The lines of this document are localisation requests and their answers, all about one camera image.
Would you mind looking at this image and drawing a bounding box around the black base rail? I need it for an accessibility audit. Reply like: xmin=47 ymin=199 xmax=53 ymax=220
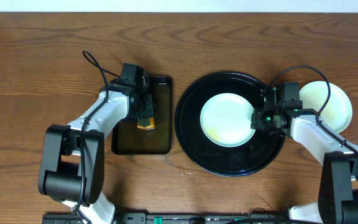
xmin=41 ymin=212 xmax=288 ymax=224

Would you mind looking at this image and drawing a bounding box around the black rectangular water tray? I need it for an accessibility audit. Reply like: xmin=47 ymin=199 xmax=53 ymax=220
xmin=111 ymin=76 xmax=172 ymax=155

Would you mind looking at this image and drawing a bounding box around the orange green scrub sponge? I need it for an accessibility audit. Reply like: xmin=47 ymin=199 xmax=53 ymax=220
xmin=137 ymin=118 xmax=155 ymax=130

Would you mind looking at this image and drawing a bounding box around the light blue plate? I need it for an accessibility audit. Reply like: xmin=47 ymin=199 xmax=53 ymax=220
xmin=200 ymin=93 xmax=255 ymax=147
xmin=300 ymin=81 xmax=353 ymax=133

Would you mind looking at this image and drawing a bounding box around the round black serving tray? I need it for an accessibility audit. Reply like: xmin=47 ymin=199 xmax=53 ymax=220
xmin=175 ymin=72 xmax=285 ymax=177

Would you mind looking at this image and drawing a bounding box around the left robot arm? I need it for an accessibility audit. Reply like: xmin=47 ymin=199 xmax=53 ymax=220
xmin=38 ymin=63 xmax=154 ymax=223

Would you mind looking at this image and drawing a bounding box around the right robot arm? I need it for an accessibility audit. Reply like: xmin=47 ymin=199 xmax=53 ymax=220
xmin=250 ymin=82 xmax=358 ymax=223

